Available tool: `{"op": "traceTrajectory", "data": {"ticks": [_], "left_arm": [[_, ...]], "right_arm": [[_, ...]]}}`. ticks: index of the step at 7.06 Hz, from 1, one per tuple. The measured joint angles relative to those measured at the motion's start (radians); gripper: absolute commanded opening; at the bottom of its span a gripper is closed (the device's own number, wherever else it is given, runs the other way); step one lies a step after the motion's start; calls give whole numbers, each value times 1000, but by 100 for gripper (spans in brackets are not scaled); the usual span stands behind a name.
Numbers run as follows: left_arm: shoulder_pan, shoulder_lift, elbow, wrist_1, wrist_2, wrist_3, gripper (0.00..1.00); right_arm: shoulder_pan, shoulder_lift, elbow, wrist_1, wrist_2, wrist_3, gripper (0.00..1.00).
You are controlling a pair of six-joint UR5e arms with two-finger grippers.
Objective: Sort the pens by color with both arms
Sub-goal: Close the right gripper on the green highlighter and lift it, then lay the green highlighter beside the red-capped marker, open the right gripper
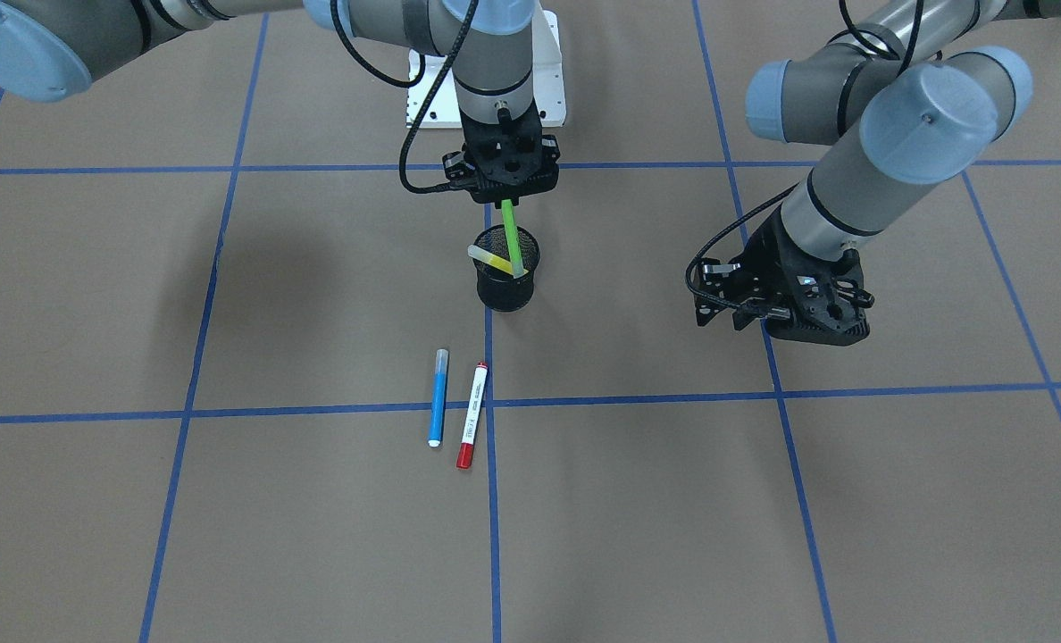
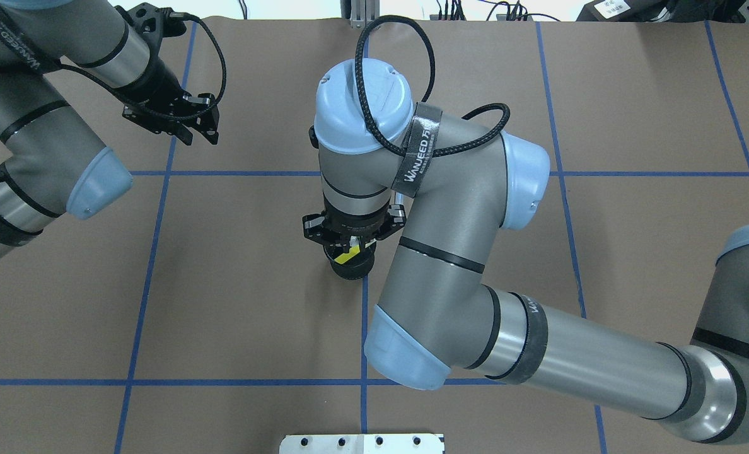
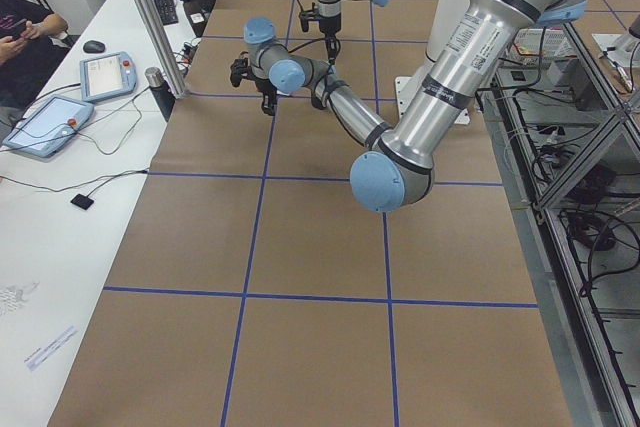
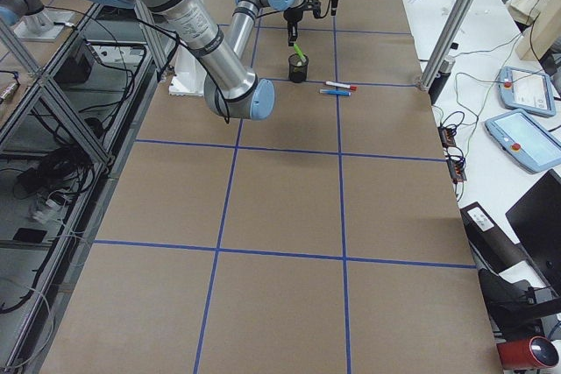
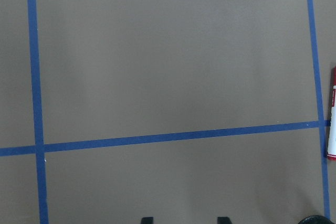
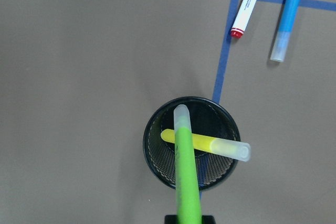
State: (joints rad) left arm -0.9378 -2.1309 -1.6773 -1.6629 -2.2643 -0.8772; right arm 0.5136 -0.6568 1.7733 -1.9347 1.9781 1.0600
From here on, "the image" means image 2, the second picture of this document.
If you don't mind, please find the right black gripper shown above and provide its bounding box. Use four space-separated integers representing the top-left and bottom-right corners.
303 205 407 247

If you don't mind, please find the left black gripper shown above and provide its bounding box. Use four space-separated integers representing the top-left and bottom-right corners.
122 60 219 146

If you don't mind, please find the yellow highlighter pen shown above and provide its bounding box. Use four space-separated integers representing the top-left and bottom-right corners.
330 245 361 265

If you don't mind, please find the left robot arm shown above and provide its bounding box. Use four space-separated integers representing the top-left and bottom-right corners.
0 1 224 259

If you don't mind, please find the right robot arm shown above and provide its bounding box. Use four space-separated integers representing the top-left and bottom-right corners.
303 58 749 445

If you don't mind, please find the black mesh pen cup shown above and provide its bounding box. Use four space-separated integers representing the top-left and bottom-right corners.
323 243 377 281

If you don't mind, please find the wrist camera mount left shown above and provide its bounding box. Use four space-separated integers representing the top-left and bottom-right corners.
115 3 193 54

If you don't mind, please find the aluminium frame post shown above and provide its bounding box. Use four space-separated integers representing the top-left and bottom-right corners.
338 0 382 30

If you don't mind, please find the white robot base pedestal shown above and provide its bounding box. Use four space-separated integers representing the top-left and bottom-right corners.
279 433 446 453

